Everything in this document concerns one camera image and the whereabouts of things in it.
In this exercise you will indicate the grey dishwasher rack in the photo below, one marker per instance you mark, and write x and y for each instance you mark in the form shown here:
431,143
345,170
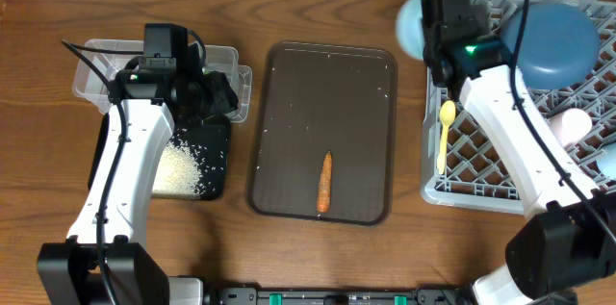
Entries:
475,177

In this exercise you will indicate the dark brown serving tray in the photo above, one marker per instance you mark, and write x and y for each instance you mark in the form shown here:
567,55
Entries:
318,98

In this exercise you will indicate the black bin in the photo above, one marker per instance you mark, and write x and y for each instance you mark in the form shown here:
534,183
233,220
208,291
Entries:
216,134

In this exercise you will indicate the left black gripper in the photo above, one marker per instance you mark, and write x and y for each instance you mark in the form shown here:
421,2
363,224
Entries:
222,100

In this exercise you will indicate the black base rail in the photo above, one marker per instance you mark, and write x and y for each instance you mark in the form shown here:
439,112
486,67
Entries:
252,295

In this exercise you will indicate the light blue rice bowl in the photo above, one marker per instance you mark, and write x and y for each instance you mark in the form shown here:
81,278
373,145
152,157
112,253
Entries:
409,29

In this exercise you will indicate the dark blue bowl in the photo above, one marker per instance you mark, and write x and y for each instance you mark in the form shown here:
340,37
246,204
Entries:
560,46

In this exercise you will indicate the pile of white rice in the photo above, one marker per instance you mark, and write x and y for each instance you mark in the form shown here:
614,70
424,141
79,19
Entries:
189,171

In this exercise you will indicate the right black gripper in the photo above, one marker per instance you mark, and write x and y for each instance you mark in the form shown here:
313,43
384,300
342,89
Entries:
482,18

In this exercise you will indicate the pink cup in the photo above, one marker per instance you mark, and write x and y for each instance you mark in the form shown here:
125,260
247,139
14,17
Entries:
570,126

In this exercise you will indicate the light blue cup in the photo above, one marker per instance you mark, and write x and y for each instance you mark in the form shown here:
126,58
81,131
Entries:
606,162

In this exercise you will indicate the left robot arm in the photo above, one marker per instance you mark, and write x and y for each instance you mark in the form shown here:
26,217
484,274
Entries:
103,259

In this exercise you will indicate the orange carrot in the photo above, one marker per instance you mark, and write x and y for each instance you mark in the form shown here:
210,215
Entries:
324,187

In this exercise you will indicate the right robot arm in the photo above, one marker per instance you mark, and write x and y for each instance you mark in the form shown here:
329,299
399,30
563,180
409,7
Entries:
569,237

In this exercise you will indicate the yellow plastic spoon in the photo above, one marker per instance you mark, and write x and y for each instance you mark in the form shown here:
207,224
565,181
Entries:
447,115

